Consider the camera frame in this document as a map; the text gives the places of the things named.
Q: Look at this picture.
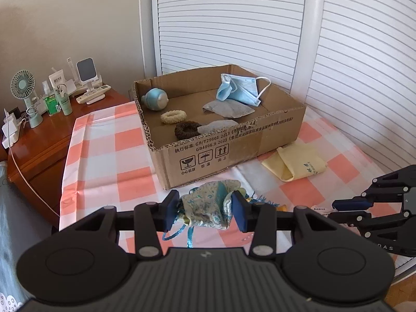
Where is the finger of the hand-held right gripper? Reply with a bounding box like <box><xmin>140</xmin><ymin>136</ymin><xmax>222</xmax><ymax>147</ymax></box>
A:
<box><xmin>328</xmin><ymin>211</ymin><xmax>416</xmax><ymax>238</ymax></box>
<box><xmin>332</xmin><ymin>166</ymin><xmax>416</xmax><ymax>212</ymax></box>

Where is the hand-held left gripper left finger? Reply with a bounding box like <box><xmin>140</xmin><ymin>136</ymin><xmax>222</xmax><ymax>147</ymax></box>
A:
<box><xmin>63</xmin><ymin>190</ymin><xmax>181</xmax><ymax>261</ymax></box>

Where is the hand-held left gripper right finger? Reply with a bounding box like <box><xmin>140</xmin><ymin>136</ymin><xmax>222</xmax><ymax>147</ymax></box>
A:
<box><xmin>231</xmin><ymin>191</ymin><xmax>356</xmax><ymax>257</ymax></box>

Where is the blue embroidered tassel sachet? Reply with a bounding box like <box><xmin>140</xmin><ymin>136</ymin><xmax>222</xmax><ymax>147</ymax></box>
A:
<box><xmin>162</xmin><ymin>180</ymin><xmax>288</xmax><ymax>249</ymax></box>

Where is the brown cardboard box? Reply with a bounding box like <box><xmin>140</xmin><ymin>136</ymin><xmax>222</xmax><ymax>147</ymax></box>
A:
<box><xmin>132</xmin><ymin>64</ymin><xmax>307</xmax><ymax>191</ymax></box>

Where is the brown knitted scrunchie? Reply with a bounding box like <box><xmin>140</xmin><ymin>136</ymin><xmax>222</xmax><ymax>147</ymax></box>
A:
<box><xmin>174</xmin><ymin>121</ymin><xmax>202</xmax><ymax>140</ymax></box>

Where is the grey fabric pouch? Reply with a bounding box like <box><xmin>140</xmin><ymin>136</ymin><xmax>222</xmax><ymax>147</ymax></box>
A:
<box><xmin>197</xmin><ymin>119</ymin><xmax>239</xmax><ymax>135</ymax></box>
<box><xmin>203</xmin><ymin>99</ymin><xmax>256</xmax><ymax>119</ymax></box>

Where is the cream knitted scrunchie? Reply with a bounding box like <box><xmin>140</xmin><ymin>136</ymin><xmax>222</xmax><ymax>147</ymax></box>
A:
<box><xmin>161</xmin><ymin>110</ymin><xmax>187</xmax><ymax>125</ymax></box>

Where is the blue face mask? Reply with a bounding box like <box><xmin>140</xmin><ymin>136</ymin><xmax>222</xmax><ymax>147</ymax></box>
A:
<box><xmin>216</xmin><ymin>74</ymin><xmax>272</xmax><ymax>106</ymax></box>

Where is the yellow cloth pouch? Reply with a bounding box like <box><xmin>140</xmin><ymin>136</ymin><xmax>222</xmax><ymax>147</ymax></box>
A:
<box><xmin>262</xmin><ymin>145</ymin><xmax>327</xmax><ymax>182</ymax></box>

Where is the pink checkered tablecloth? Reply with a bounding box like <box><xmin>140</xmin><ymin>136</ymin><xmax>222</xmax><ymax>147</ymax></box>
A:
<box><xmin>58</xmin><ymin>99</ymin><xmax>407</xmax><ymax>262</ymax></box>

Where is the blue round plush toy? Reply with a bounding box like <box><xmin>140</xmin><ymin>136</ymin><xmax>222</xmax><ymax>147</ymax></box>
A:
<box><xmin>141</xmin><ymin>88</ymin><xmax>169</xmax><ymax>111</ymax></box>

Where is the white louvered door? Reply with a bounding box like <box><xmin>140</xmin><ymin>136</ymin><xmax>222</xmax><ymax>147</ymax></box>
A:
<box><xmin>305</xmin><ymin>0</ymin><xmax>416</xmax><ymax>178</ymax></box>
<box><xmin>151</xmin><ymin>0</ymin><xmax>308</xmax><ymax>105</ymax></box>

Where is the wooden nightstand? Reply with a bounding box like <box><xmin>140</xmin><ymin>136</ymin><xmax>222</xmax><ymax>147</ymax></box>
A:
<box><xmin>6</xmin><ymin>89</ymin><xmax>132</xmax><ymax>226</ymax></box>

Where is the white remote control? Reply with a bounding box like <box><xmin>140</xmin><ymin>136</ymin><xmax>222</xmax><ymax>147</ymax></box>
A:
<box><xmin>76</xmin><ymin>85</ymin><xmax>112</xmax><ymax>105</ymax></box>

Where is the grey bedding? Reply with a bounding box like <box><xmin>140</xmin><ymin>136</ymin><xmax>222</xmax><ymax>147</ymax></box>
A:
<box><xmin>0</xmin><ymin>161</ymin><xmax>60</xmax><ymax>312</ymax></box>

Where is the green squeeze tube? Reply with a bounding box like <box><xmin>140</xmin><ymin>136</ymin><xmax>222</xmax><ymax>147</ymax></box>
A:
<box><xmin>55</xmin><ymin>84</ymin><xmax>74</xmax><ymax>116</ymax></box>

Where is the green bottle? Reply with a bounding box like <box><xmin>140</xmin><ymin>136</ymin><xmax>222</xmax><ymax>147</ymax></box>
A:
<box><xmin>44</xmin><ymin>92</ymin><xmax>61</xmax><ymax>116</ymax></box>

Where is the white phone stand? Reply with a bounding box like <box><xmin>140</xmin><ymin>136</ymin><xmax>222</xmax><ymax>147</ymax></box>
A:
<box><xmin>76</xmin><ymin>58</ymin><xmax>98</xmax><ymax>92</ymax></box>

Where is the white squeeze tube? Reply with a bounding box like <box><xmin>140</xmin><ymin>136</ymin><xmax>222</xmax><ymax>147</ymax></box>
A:
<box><xmin>49</xmin><ymin>69</ymin><xmax>67</xmax><ymax>87</ymax></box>

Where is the white electric toothbrush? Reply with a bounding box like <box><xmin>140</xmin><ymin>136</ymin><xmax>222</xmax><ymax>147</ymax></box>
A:
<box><xmin>67</xmin><ymin>58</ymin><xmax>77</xmax><ymax>85</ymax></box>

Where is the white charger block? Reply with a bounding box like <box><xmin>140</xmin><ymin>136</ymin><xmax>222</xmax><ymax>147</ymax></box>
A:
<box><xmin>2</xmin><ymin>109</ymin><xmax>22</xmax><ymax>148</ymax></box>

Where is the green desk fan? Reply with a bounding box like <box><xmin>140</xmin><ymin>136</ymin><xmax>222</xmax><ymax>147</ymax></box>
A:
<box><xmin>10</xmin><ymin>69</ymin><xmax>43</xmax><ymax>128</ymax></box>

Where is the white cable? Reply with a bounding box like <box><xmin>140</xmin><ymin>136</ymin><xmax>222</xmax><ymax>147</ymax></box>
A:
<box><xmin>8</xmin><ymin>143</ymin><xmax>61</xmax><ymax>217</ymax></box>

